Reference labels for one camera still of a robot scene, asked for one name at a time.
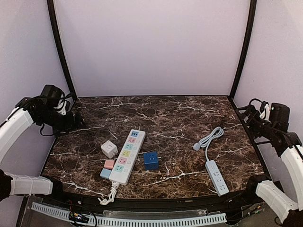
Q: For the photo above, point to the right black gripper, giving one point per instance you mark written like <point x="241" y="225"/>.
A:
<point x="247" y="114"/>

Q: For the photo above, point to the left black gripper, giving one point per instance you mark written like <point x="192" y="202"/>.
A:
<point x="77" y="119"/>

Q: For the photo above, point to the white cube socket adapter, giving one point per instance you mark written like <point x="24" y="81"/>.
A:
<point x="109" y="149"/>

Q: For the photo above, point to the blue cube socket adapter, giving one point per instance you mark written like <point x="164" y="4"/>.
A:
<point x="151" y="161"/>

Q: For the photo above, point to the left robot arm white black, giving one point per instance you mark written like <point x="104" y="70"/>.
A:
<point x="51" y="108"/>

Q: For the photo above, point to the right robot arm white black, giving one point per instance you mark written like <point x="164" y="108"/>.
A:
<point x="271" y="121"/>

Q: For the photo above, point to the pink cube charger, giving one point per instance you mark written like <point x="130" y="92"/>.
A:
<point x="109" y="164"/>

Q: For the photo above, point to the light blue cube charger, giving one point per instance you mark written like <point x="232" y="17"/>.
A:
<point x="105" y="173"/>

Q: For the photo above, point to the white multicolour power strip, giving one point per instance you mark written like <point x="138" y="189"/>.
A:
<point x="126" y="160"/>

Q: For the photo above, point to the grey-blue small power strip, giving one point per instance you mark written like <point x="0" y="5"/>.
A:
<point x="210" y="165"/>

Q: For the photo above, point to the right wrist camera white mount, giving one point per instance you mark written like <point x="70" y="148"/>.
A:
<point x="264" y="110"/>

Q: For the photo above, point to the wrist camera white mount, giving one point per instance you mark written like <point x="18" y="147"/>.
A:
<point x="264" y="110"/>
<point x="61" y="108"/>

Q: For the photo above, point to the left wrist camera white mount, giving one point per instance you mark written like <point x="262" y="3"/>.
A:
<point x="61" y="108"/>

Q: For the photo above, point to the right black frame post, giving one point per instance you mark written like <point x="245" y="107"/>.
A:
<point x="245" y="47"/>

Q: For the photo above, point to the black frame post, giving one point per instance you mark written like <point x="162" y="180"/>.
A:
<point x="245" y="47"/>
<point x="59" y="47"/>

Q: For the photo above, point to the black front table rail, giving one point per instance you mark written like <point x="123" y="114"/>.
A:
<point x="231" y="202"/>

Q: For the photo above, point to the white slotted cable duct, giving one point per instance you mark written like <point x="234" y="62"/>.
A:
<point x="131" y="219"/>

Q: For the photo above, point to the left black frame post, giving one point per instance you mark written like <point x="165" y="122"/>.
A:
<point x="59" y="47"/>

